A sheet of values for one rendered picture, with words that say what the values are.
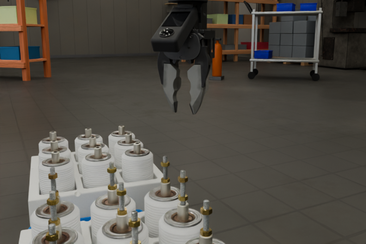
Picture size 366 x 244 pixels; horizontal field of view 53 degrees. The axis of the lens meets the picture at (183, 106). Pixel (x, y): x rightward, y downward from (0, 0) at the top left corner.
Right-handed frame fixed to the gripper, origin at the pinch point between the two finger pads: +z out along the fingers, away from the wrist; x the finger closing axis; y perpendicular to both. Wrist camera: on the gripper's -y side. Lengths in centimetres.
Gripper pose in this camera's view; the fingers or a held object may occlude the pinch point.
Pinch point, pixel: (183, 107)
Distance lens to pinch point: 67.5
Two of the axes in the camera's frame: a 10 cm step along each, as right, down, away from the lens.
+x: -9.1, -0.8, 4.0
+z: 0.0, 9.8, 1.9
